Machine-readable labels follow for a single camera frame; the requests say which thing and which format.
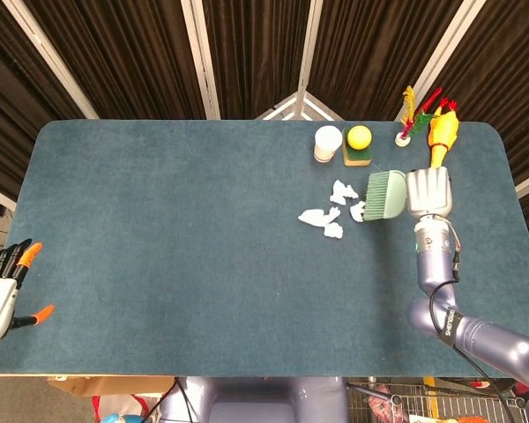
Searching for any yellow ball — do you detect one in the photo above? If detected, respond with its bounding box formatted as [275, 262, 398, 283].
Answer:
[346, 125, 373, 149]

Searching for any yellow rubber chicken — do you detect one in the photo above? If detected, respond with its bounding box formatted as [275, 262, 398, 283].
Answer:
[427, 97, 461, 169]

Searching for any red patterned cloth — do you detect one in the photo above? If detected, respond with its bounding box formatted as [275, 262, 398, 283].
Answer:
[363, 382, 411, 423]

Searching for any blue table mat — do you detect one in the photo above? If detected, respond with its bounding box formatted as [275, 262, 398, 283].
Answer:
[0, 119, 529, 379]

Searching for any cardboard box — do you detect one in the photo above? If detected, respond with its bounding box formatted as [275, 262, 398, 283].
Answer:
[48, 375, 176, 397]

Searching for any dark brown curtain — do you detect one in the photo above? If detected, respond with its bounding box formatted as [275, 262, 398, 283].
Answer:
[0, 0, 529, 248]

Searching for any light green hand brush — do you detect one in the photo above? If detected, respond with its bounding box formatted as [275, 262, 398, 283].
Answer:
[361, 169, 409, 222]

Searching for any purple robot torso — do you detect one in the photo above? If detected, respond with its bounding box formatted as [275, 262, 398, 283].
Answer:
[160, 376, 349, 423]

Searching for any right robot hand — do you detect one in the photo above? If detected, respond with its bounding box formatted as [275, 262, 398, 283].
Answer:
[405, 166, 453, 219]

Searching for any red white bag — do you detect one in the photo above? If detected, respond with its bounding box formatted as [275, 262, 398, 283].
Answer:
[91, 394, 162, 423]

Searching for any white paper cup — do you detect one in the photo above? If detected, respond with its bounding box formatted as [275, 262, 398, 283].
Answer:
[313, 125, 344, 164]

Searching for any white triangular frame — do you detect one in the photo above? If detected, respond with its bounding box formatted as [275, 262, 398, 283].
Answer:
[254, 91, 346, 122]

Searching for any colourful feather shuttlecock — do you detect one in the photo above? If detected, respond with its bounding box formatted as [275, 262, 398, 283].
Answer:
[394, 85, 443, 148]

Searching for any yellow green sponge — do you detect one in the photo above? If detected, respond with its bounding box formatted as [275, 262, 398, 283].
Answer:
[342, 127, 374, 167]

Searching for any wire basket cart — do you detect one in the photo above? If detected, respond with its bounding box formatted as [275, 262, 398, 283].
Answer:
[346, 376, 528, 423]

